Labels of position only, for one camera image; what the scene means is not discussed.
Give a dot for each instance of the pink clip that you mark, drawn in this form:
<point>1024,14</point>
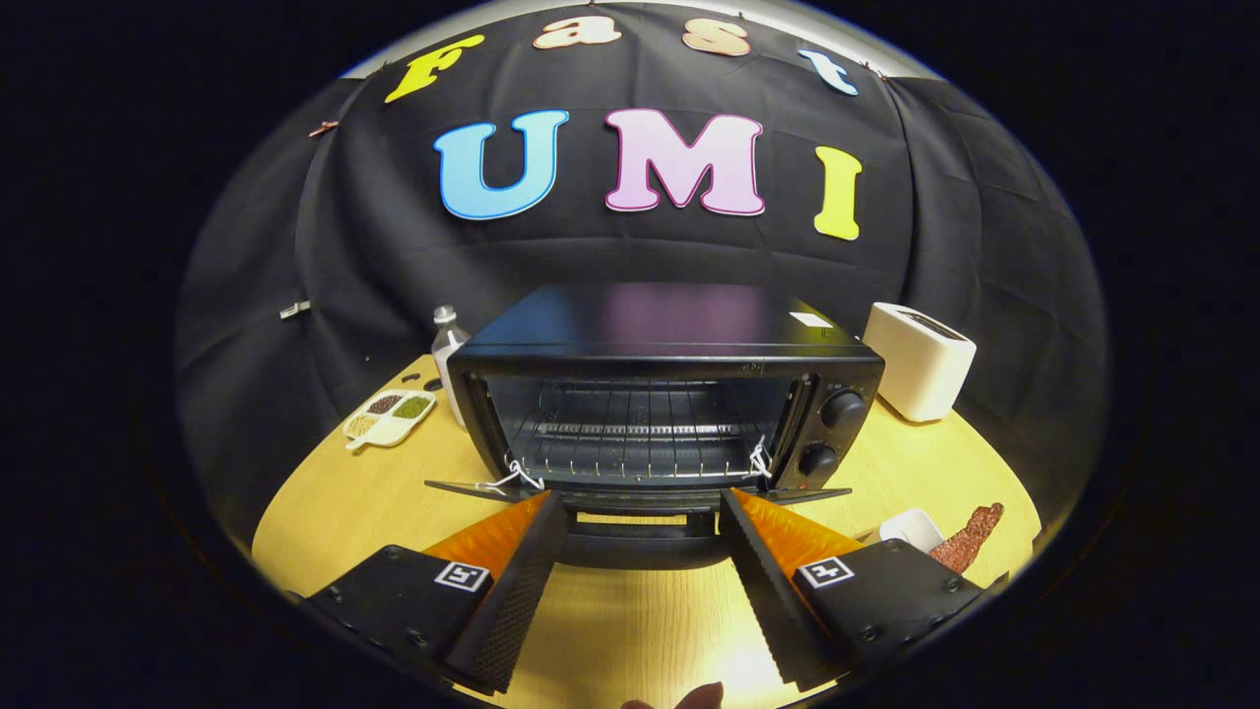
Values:
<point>323,128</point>

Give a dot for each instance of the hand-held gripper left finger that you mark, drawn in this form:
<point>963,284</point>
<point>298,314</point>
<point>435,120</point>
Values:
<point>517,591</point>

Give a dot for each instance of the white divided spice dish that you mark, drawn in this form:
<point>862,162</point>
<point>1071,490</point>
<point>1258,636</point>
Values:
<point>389,418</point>

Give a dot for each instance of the black toaster oven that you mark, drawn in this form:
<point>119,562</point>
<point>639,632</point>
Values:
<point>669,325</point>

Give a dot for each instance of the clear plastic bottle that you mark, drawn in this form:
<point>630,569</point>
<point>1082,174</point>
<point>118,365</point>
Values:
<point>448,345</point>

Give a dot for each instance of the white toaster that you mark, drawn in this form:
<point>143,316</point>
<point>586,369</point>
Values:
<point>915,364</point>

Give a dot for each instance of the silver clip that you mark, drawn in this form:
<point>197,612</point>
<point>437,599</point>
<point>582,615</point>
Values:
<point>294,310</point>

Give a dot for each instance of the red-brown meat slice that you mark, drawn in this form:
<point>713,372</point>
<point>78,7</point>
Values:
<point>970,537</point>

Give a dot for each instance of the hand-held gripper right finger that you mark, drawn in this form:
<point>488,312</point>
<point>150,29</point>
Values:
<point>763,581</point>

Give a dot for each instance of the white rectangular tray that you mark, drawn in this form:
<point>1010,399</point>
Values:
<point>911,529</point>

